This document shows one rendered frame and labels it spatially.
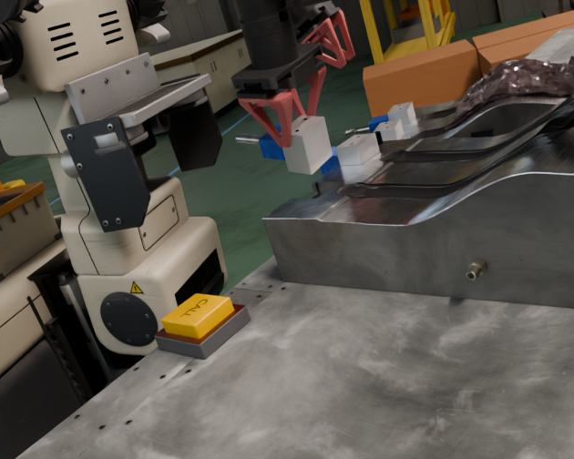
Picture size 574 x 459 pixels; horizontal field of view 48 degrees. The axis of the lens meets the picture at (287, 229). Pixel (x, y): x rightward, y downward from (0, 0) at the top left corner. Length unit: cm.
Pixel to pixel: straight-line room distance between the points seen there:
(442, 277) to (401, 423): 19
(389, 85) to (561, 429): 335
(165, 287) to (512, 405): 62
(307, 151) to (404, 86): 303
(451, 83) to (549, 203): 323
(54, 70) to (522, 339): 70
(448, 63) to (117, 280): 298
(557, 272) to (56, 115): 72
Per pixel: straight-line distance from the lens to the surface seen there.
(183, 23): 934
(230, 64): 763
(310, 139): 77
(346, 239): 71
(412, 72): 377
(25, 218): 129
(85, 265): 106
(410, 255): 68
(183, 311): 75
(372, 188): 79
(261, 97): 74
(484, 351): 60
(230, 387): 65
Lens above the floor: 114
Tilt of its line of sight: 20 degrees down
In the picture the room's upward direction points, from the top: 18 degrees counter-clockwise
